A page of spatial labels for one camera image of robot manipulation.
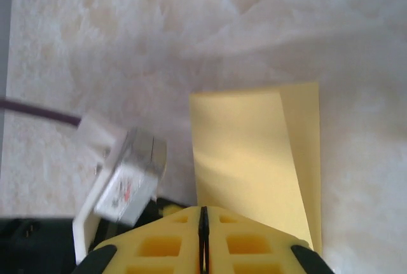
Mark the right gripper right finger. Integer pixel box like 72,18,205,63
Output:
204,205,335,274

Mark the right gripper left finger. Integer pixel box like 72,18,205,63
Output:
76,205,204,274

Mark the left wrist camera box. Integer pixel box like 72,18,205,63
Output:
72,113,169,257

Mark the yellow paper sheet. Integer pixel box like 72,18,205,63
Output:
189,82,324,252

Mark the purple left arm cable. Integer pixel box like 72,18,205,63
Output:
0,97,82,126

